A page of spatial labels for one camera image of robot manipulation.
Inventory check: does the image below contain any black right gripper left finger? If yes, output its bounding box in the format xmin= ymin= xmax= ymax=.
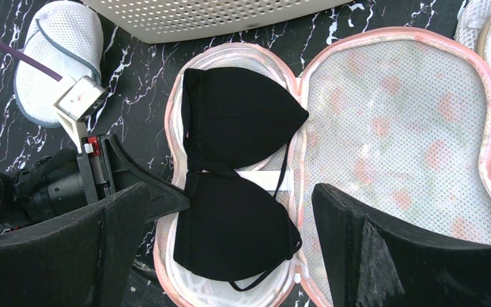
xmin=0 ymin=184 xmax=150 ymax=306

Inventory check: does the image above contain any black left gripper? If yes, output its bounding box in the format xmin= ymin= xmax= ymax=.
xmin=0 ymin=134 xmax=190 ymax=234

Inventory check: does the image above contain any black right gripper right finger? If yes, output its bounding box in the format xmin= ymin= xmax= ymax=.
xmin=311 ymin=184 xmax=491 ymax=306

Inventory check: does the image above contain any black bra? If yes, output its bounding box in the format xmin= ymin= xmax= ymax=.
xmin=173 ymin=67 xmax=309 ymax=291

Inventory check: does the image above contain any white mesh laundry bag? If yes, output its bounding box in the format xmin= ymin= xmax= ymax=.
xmin=14 ymin=1 xmax=104 ymax=128

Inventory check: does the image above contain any cream perforated laundry basket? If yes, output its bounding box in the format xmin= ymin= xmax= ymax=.
xmin=83 ymin=0 xmax=344 ymax=44

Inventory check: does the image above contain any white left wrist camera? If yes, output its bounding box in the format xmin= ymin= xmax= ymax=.
xmin=52 ymin=75 xmax=106 ymax=154

